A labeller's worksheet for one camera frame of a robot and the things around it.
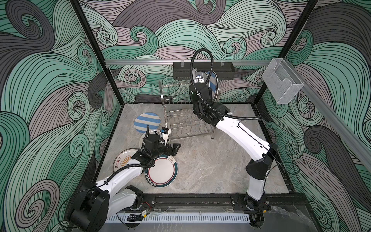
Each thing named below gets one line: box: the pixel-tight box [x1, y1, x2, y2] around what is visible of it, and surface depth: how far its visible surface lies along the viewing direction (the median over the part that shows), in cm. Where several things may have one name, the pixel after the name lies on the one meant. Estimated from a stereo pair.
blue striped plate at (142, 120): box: [133, 112, 161, 134], surface depth 110 cm
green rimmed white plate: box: [144, 154, 179, 189], surface depth 84 cm
